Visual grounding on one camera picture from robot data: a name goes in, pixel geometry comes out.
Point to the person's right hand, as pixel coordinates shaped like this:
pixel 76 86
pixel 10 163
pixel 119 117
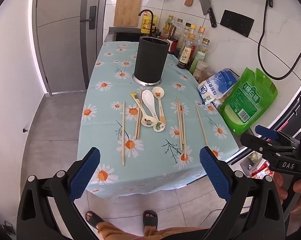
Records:
pixel 279 180

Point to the daisy print blue tablecloth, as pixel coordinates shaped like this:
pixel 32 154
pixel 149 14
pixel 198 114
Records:
pixel 148 141

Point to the white ceramic soup spoon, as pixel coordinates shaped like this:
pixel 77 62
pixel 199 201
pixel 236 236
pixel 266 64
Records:
pixel 149 101

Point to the grey door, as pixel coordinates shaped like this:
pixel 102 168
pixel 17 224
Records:
pixel 66 49

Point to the black kitchen faucet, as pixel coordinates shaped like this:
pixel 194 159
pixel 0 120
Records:
pixel 140 14

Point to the yellow cooking oil bottle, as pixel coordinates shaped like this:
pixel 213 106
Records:
pixel 147 22

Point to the green label bottle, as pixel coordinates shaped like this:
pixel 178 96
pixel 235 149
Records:
pixel 200 54

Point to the cream spoon orange handle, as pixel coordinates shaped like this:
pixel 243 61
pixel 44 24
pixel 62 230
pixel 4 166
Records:
pixel 159 93

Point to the blue white salt bag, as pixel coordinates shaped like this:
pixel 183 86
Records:
pixel 216 86

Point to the black sandal foot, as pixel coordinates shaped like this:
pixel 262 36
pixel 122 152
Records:
pixel 93 219
pixel 150 219

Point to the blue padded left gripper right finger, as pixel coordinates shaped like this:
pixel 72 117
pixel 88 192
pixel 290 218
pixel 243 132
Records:
pixel 218 172

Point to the cartoon boy spoon yellow handle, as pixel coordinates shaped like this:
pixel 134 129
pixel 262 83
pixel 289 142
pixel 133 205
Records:
pixel 146 120

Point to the black door handle lock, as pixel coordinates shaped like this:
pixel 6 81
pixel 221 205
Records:
pixel 92 18

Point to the clear spice jar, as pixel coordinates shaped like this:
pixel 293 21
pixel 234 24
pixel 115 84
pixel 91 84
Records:
pixel 200 67

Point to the left black sandal foot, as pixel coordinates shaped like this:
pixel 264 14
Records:
pixel 93 219

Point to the wooden chopstick pair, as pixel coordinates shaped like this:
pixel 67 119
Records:
pixel 183 130
pixel 179 125

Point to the cleaver knife on wall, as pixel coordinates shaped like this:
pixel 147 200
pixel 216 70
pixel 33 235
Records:
pixel 207 9

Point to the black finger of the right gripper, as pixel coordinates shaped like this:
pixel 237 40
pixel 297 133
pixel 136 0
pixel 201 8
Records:
pixel 268 149

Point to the brown spice jar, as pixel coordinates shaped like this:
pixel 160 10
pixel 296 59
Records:
pixel 206 73

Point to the wooden cutting board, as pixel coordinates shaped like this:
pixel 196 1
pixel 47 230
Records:
pixel 126 13

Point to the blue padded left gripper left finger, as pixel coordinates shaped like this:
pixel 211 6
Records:
pixel 81 172

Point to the green sugar bag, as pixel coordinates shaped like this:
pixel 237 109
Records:
pixel 252 95

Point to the black cylindrical utensil holder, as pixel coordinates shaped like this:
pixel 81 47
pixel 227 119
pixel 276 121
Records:
pixel 151 57

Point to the dark soy sauce bottle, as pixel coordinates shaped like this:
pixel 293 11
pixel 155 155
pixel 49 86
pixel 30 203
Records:
pixel 186 52

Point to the right black sandal foot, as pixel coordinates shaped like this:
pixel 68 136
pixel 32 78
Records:
pixel 150 219

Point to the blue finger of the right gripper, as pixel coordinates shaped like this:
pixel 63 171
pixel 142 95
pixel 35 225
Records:
pixel 266 132

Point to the small green print spoon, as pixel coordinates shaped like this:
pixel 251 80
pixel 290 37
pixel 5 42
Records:
pixel 159 127

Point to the black wall socket panel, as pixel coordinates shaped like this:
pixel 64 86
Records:
pixel 239 23

